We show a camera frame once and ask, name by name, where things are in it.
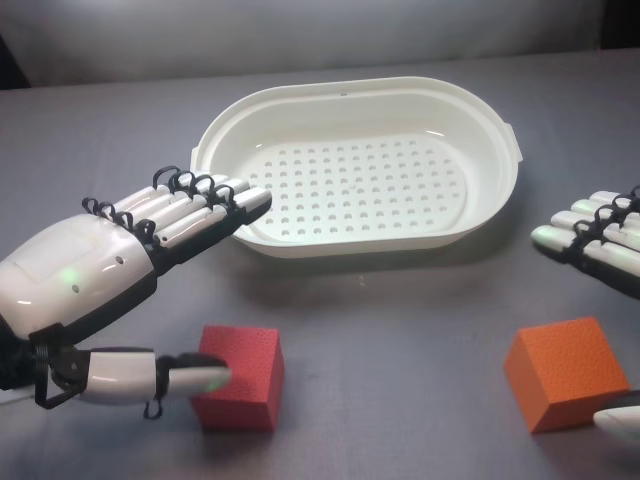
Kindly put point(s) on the grey table cloth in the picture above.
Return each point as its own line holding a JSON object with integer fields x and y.
{"x": 380, "y": 350}

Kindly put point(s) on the white perforated oval plastic basket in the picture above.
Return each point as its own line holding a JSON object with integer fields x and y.
{"x": 350, "y": 200}

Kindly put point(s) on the red textured cube block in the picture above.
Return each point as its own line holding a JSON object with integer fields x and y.
{"x": 250, "y": 380}

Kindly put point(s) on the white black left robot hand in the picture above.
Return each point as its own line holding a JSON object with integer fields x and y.
{"x": 75, "y": 270}

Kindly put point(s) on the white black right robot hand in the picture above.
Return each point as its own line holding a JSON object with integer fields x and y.
{"x": 600, "y": 250}

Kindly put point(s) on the orange textured cube block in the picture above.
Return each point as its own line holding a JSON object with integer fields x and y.
{"x": 565, "y": 365}

